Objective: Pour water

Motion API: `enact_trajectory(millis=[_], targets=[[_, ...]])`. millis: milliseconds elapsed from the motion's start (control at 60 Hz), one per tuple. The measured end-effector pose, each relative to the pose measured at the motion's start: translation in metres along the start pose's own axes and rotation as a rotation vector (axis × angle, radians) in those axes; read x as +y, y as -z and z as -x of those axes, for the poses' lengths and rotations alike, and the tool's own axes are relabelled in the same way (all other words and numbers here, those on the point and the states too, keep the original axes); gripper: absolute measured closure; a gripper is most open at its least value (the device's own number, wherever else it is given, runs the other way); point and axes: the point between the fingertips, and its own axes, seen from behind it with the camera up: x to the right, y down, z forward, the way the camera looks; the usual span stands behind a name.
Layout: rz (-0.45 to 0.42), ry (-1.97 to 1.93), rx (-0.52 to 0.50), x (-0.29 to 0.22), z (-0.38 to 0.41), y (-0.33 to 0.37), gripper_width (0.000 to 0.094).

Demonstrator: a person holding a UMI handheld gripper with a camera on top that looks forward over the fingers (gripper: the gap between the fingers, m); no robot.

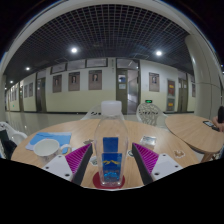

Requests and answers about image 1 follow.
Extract round ceiling lights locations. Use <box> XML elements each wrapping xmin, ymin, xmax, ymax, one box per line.
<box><xmin>9</xmin><ymin>46</ymin><xmax>164</xmax><ymax>85</ymax></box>

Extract small clear plastic packet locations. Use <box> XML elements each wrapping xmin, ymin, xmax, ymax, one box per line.
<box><xmin>139</xmin><ymin>134</ymin><xmax>158</xmax><ymax>148</ymax></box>

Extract white lattice-back plastic chair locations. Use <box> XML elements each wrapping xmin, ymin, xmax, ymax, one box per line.
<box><xmin>135</xmin><ymin>102</ymin><xmax>168</xmax><ymax>128</ymax></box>

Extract framed wall portraits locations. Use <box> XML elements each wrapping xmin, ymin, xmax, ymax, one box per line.
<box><xmin>7</xmin><ymin>70</ymin><xmax>198</xmax><ymax>104</ymax></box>

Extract open grey door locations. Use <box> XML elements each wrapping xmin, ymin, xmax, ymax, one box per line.
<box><xmin>115</xmin><ymin>67</ymin><xmax>140</xmax><ymax>115</ymax></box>

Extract round wooden table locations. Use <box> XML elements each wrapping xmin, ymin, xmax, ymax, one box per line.
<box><xmin>164</xmin><ymin>113</ymin><xmax>224</xmax><ymax>163</ymax></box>

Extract black smartphone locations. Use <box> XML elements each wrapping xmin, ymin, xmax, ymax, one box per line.
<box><xmin>202</xmin><ymin>120</ymin><xmax>221</xmax><ymax>132</ymax></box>

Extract white ceramic mug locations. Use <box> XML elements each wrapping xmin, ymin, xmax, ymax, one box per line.
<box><xmin>32</xmin><ymin>138</ymin><xmax>73</xmax><ymax>160</ymax></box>

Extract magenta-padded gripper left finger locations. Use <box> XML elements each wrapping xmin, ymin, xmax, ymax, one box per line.
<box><xmin>41</xmin><ymin>142</ymin><xmax>94</xmax><ymax>186</ymax></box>

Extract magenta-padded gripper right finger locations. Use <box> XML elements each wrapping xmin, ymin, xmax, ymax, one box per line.
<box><xmin>131</xmin><ymin>142</ymin><xmax>185</xmax><ymax>186</ymax></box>

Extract person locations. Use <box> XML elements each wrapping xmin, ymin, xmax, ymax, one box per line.
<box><xmin>211</xmin><ymin>105</ymin><xmax>224</xmax><ymax>133</ymax></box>

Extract clear plastic water bottle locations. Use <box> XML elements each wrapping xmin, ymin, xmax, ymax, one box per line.
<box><xmin>93</xmin><ymin>100</ymin><xmax>130</xmax><ymax>188</ymax></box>

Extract dark bag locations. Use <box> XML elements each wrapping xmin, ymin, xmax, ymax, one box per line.
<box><xmin>0</xmin><ymin>129</ymin><xmax>18</xmax><ymax>160</ymax></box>

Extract light blue cloth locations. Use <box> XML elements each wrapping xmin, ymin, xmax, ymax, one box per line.
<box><xmin>25</xmin><ymin>131</ymin><xmax>73</xmax><ymax>155</ymax></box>

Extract flat round red coaster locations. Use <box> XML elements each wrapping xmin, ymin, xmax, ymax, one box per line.
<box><xmin>92</xmin><ymin>171</ymin><xmax>127</xmax><ymax>191</ymax></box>

